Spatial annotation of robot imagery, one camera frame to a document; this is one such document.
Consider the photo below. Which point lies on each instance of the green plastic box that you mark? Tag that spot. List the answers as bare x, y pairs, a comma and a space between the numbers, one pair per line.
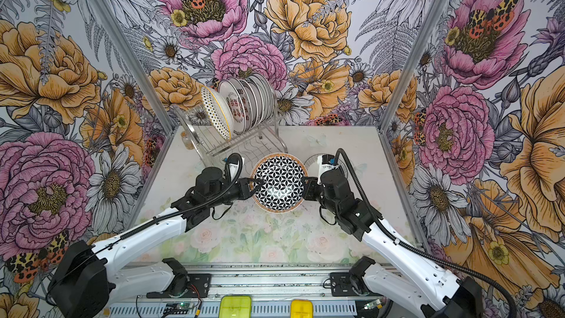
235, 306

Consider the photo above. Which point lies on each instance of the black white patterned plate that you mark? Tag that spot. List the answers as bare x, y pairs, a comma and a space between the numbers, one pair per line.
282, 186

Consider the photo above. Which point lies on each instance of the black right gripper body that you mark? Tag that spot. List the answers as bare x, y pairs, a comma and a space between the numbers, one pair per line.
315, 192

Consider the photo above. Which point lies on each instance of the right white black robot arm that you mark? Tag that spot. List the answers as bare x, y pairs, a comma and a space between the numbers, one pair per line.
423, 286

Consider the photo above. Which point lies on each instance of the silver metal dish rack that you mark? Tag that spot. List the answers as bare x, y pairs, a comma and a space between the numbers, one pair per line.
260, 141

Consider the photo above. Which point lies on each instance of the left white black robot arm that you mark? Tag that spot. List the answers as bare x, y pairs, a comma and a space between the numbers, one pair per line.
91, 276

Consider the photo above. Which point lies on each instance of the white plate yellow rim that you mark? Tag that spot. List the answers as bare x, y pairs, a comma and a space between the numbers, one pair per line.
218, 112

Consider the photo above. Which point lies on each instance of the white plate red floral pattern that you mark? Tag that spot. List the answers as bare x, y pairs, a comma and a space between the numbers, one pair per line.
233, 92

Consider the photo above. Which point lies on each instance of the yellow plastic box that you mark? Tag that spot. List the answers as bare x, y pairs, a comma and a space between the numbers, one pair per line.
301, 309

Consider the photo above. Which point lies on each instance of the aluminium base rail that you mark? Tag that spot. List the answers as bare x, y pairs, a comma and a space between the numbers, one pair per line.
271, 287

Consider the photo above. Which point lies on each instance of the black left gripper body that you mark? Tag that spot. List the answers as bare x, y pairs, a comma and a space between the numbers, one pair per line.
229, 193

